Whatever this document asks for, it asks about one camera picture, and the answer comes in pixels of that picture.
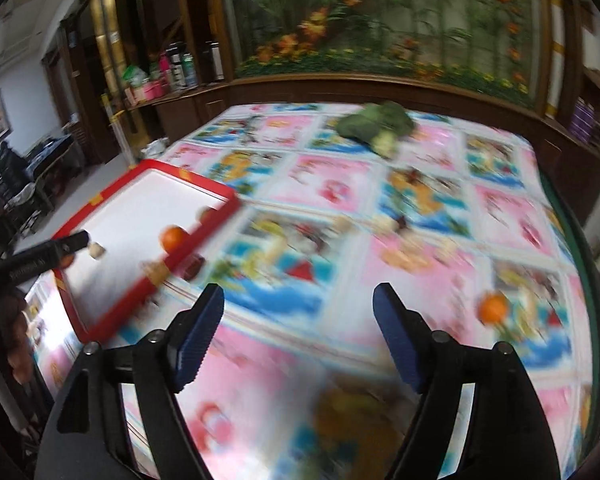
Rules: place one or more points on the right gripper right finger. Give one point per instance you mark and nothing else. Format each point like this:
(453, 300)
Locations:
(406, 334)

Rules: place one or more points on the flower garden mural panel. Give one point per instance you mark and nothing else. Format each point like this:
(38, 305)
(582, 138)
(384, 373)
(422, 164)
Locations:
(484, 46)

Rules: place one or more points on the green leafy vegetable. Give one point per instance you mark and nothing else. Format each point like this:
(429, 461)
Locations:
(379, 127)

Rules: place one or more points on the purple bottles on shelf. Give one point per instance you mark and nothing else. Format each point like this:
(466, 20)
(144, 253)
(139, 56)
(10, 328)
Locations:
(582, 121)

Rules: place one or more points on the red rimmed white tray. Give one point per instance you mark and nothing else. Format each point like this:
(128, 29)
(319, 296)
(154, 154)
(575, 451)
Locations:
(127, 218)

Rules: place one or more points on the colourful fruit print tablecloth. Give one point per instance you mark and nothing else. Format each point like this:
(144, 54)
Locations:
(299, 382)

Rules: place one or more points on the beige food chunk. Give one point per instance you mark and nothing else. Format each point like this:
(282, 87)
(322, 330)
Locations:
(96, 251)

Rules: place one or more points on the orange tangerine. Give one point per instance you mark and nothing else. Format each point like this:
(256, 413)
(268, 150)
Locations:
(171, 238)
(492, 308)
(67, 261)

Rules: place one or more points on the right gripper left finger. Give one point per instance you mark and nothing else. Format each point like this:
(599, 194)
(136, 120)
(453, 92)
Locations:
(192, 333)

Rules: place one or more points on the dark red jujube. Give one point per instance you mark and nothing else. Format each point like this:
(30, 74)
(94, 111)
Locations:
(193, 268)

